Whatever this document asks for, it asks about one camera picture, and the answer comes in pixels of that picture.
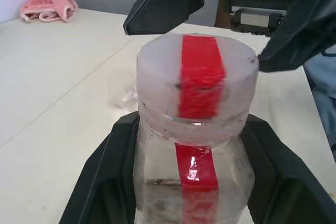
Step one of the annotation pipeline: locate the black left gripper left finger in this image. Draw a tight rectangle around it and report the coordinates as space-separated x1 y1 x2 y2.
59 112 140 224

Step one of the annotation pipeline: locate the clear wine glass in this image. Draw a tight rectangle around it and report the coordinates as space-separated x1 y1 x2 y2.
121 84 139 109

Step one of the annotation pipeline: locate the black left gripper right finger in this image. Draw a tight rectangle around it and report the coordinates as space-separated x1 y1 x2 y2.
239 114 336 224

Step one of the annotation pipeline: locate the pink towel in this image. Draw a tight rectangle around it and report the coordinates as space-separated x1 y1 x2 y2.
19 0 79 23

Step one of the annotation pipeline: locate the brown wooden post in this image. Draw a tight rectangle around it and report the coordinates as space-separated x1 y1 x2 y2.
215 0 232 28

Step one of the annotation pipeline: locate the clear bottle with red tape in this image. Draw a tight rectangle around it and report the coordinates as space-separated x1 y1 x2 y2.
132 33 260 224

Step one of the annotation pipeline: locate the person in blue clothes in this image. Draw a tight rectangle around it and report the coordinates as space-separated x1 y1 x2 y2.
303 47 336 162

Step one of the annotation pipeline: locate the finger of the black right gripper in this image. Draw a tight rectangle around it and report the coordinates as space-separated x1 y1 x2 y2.
258 0 336 73
122 0 219 36

